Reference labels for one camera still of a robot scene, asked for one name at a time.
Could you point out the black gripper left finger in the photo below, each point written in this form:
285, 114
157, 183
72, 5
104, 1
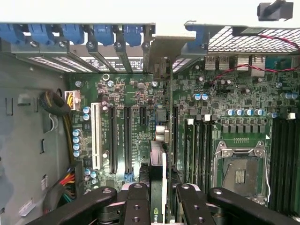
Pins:
138, 206

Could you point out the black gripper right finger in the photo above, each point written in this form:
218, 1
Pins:
189, 206

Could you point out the metal socket locking lever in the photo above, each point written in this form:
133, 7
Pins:
266, 173
226, 174

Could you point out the black RAM slot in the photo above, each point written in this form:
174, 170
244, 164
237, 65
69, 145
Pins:
297, 152
189, 152
211, 150
206, 152
198, 152
282, 152
290, 152
274, 152

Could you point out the metal CPU socket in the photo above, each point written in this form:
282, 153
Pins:
239, 174

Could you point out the long black expansion slot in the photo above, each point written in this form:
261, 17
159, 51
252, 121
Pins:
175, 136
113, 140
128, 140

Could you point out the white expansion slot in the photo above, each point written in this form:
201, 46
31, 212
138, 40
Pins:
96, 136

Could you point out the short black expansion slot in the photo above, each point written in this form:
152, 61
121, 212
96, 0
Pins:
143, 116

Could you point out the green motherboard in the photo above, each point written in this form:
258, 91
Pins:
131, 91

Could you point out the white power connector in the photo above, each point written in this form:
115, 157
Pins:
73, 100

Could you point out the black and grey PC case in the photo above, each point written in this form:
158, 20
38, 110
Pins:
21, 131

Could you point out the blue slot retention clip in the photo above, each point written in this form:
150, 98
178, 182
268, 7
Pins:
41, 34
132, 35
73, 34
9, 34
103, 35
197, 35

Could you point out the black rear latch block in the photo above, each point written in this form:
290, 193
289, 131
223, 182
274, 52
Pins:
274, 10

